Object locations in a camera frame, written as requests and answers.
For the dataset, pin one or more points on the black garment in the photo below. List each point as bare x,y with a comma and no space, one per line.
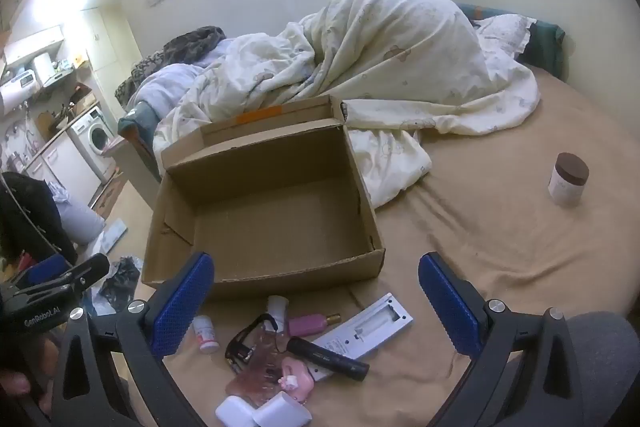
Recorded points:
30,217

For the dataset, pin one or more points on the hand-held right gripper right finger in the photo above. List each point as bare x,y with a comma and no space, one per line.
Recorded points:
450,307

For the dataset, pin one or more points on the white pill bottle red label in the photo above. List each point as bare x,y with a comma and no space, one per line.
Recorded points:
206,334

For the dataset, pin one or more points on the pale lavender blanket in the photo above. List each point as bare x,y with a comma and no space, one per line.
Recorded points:
165,82

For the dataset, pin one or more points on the white water heater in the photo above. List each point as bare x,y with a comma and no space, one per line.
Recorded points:
15,92

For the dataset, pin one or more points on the white earbuds case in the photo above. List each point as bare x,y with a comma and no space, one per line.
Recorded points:
282,412

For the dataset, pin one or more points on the brown cardboard box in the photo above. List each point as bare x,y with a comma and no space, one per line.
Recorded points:
270,207

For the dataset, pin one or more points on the white floral pillow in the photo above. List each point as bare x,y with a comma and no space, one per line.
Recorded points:
502,29

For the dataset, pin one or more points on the pale grey stuffed bag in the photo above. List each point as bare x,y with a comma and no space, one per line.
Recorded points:
77,219

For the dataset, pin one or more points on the brown floor rug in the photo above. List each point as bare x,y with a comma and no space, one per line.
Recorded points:
107,193

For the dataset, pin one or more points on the person's left hand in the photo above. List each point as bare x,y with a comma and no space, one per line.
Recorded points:
12,382

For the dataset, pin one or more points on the dark patterned blanket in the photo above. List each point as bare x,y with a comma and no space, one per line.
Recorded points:
192,41

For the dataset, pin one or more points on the white washing machine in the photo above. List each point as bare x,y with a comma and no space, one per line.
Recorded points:
92,139

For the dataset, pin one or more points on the white paper booklet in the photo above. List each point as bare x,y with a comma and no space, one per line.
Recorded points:
111,234

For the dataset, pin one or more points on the pink case with bow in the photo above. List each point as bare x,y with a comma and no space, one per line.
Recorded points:
297,382

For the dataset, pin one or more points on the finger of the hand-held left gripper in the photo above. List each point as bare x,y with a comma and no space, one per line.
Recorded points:
85,269

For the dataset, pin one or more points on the teal mattress corner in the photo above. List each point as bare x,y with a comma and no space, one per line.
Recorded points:
137,119

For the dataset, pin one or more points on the black and white plastic bag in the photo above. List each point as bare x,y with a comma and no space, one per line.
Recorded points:
120,277

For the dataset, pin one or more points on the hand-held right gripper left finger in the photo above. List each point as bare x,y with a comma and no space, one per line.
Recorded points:
182,302

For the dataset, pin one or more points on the cream printed duvet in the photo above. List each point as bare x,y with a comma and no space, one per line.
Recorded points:
390,57

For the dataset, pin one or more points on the white jar brown lid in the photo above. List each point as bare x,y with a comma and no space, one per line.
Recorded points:
567,179

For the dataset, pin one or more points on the black flashlight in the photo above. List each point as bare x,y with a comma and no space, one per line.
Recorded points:
330,357

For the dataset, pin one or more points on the small white bottle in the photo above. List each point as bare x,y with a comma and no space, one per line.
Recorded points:
277,309

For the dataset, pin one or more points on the white charger adapter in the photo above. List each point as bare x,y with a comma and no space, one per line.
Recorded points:
232,412

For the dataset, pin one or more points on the white kitchen cabinet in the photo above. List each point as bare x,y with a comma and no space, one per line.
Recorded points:
65,167

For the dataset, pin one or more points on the dark green cushion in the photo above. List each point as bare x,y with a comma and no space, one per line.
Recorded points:
547,39

